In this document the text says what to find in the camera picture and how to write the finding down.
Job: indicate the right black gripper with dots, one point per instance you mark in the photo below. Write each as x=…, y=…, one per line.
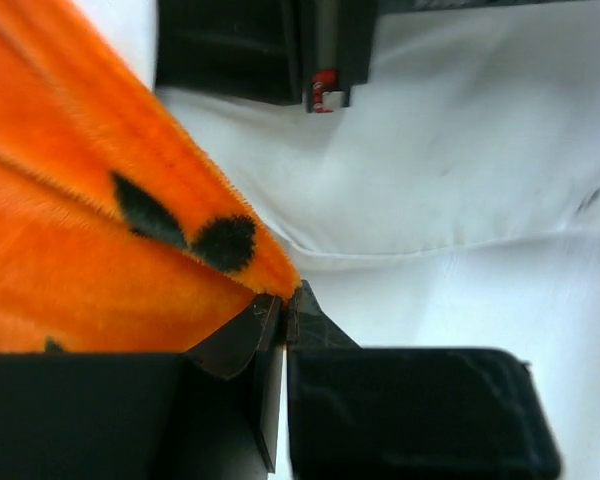
x=309, y=53

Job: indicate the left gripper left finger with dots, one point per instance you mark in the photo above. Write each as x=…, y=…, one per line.
x=208, y=413

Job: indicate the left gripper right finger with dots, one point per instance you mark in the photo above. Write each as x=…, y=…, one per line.
x=408, y=413

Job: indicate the orange patterned pillowcase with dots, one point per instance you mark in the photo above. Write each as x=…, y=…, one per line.
x=117, y=232

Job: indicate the white pillow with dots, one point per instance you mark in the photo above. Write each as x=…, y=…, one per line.
x=456, y=201

